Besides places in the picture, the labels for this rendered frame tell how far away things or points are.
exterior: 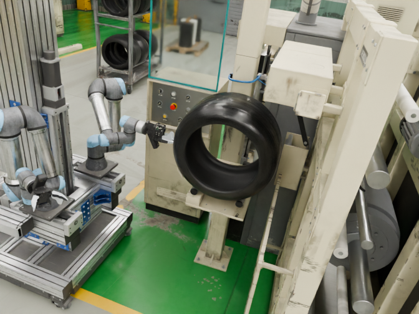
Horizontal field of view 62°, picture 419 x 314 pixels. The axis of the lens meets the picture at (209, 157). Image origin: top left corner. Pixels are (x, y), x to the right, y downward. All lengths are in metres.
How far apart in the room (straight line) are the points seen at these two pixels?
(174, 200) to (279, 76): 1.96
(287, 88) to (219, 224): 1.48
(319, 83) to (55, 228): 1.70
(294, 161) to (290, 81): 0.85
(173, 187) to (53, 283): 1.19
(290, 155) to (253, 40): 0.71
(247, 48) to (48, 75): 1.12
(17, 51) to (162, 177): 1.53
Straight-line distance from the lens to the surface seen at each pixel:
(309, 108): 1.36
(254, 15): 2.04
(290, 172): 2.23
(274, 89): 1.46
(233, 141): 2.28
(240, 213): 2.15
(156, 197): 3.21
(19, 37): 2.13
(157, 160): 2.99
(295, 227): 2.49
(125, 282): 2.77
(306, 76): 1.43
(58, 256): 2.72
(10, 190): 2.15
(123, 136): 2.16
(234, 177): 2.23
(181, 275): 2.82
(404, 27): 5.35
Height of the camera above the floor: 2.14
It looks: 30 degrees down
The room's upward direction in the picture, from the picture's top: 8 degrees clockwise
